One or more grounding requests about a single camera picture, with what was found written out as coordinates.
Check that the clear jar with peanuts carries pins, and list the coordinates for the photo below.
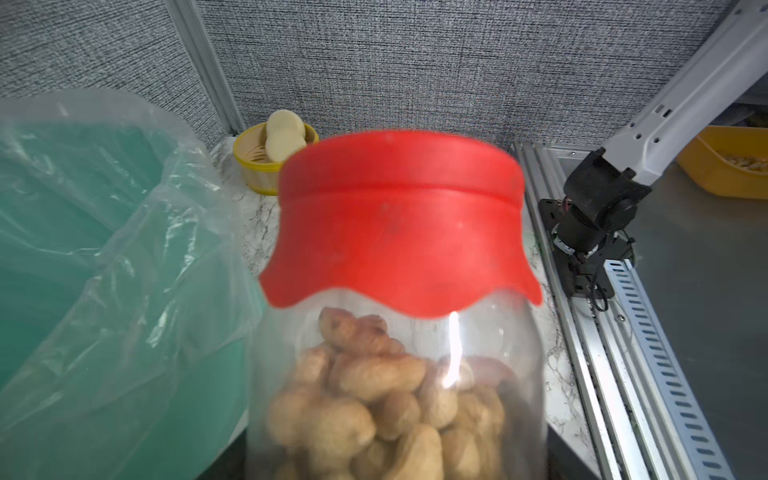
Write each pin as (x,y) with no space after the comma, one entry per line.
(343,387)

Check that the front cream steamed bun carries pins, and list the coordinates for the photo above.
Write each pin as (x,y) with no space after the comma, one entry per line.
(282,144)

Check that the cream steamed bun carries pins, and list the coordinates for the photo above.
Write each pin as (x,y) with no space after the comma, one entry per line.
(282,144)
(285,120)

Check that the rear cream steamed bun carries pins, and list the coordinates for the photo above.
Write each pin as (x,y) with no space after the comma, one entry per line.
(285,120)

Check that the red jar lid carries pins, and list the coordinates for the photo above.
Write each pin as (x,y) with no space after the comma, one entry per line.
(421,222)

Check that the clear plastic bin liner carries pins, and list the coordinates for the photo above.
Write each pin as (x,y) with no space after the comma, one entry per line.
(150,288)

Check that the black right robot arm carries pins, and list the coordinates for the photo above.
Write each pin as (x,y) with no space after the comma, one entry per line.
(601,195)

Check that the yellow tray outside cell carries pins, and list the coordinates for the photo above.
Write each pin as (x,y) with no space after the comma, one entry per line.
(711,161)

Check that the yellow-rimmed bamboo steamer basket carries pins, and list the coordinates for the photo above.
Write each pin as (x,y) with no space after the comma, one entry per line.
(260,173)

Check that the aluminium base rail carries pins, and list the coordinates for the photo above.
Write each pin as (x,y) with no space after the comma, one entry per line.
(643,418)

